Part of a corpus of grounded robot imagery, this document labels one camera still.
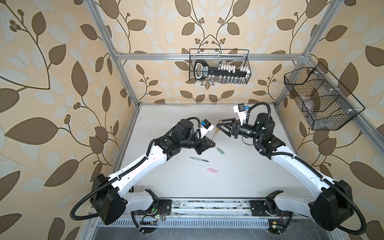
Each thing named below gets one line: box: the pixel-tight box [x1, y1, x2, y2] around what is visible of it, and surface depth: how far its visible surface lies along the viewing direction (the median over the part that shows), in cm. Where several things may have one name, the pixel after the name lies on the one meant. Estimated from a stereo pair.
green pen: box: [189, 156, 209, 163], surface depth 93 cm
